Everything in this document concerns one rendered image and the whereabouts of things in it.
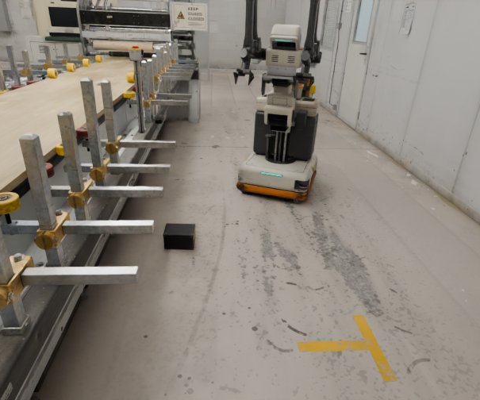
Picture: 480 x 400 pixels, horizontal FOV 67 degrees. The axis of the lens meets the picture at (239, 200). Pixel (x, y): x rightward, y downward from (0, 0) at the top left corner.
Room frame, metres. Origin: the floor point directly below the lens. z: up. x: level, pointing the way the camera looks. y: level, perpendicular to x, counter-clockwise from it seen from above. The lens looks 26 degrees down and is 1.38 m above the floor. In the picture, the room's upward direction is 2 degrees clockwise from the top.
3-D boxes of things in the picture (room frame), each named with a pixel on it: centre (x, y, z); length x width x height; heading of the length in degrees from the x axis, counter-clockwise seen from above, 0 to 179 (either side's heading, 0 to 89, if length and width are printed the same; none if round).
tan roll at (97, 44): (5.42, 1.49, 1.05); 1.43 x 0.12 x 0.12; 95
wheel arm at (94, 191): (1.18, 0.50, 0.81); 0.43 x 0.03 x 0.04; 95
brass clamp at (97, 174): (1.40, 0.59, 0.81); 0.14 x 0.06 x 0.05; 5
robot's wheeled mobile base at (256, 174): (3.15, -0.36, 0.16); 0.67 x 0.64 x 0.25; 163
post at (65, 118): (1.13, 0.56, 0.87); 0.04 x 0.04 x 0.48; 5
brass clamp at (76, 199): (1.15, 0.57, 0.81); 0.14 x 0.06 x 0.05; 5
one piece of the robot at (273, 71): (2.87, -0.27, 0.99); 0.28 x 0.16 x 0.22; 73
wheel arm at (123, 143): (1.67, 0.54, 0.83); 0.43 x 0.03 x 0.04; 95
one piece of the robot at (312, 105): (3.24, -0.38, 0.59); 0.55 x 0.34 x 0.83; 73
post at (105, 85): (1.63, 0.61, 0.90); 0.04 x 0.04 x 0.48; 5
